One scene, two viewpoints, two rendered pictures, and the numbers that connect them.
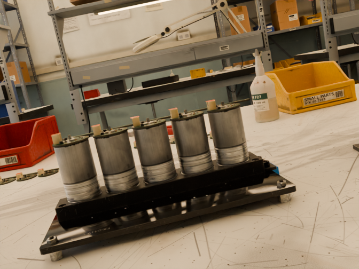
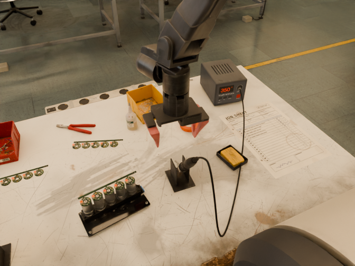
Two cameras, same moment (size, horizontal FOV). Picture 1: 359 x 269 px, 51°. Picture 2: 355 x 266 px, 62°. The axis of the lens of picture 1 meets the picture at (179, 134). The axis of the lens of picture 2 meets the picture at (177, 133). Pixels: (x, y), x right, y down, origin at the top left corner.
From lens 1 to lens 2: 57 cm
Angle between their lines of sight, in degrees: 40
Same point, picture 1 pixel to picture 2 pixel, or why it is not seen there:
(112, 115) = not seen: outside the picture
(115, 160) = (100, 204)
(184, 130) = (119, 191)
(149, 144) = (110, 198)
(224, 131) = (130, 188)
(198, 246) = (129, 227)
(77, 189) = (89, 213)
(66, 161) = (86, 209)
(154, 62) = not seen: outside the picture
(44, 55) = not seen: outside the picture
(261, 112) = (130, 127)
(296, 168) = (148, 184)
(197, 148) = (123, 194)
